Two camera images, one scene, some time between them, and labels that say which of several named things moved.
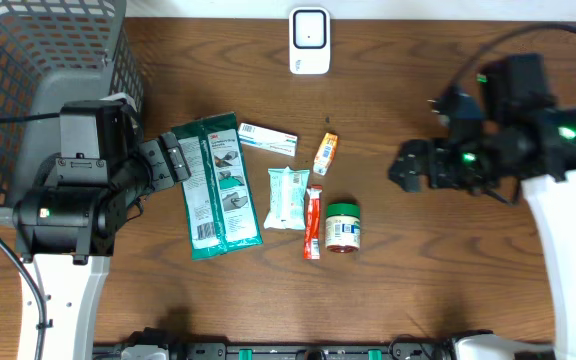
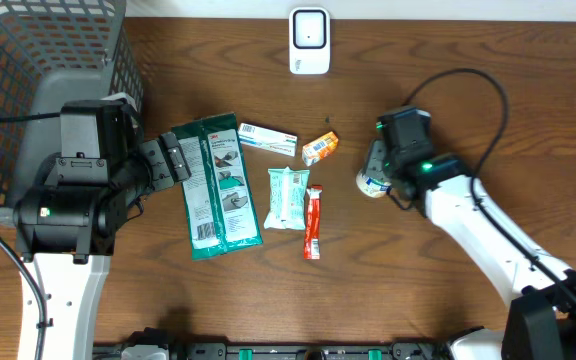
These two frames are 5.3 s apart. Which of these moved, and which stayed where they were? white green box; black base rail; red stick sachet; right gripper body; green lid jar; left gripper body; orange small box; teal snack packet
Moved: green lid jar; right gripper body; orange small box
Stayed: black base rail; red stick sachet; white green box; left gripper body; teal snack packet
